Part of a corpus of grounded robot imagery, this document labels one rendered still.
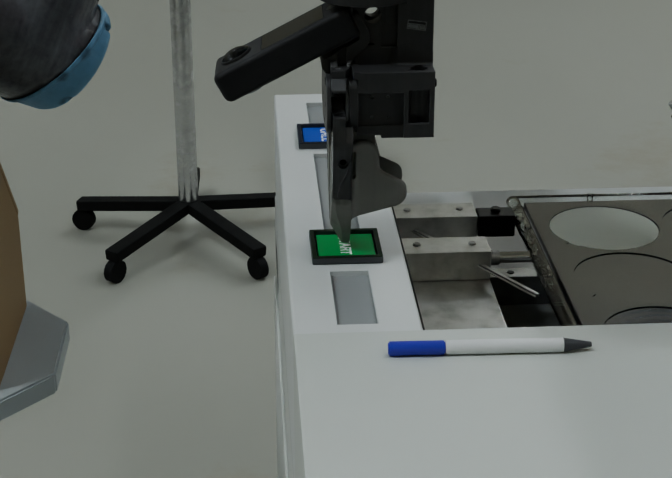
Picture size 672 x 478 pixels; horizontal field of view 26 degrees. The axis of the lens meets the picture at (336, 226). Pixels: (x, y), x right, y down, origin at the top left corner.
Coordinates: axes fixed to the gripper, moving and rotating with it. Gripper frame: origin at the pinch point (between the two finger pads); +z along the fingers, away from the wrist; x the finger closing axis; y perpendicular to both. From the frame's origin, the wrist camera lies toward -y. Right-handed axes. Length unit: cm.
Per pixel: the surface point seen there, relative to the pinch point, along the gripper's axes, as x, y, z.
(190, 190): 217, -21, 84
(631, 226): 16.8, 28.8, 8.1
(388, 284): -6.6, 3.6, 2.1
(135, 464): 120, -29, 98
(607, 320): -1.9, 22.1, 8.2
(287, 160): 20.4, -3.2, 2.1
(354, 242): 0.4, 1.5, 1.7
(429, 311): 4.4, 8.3, 10.1
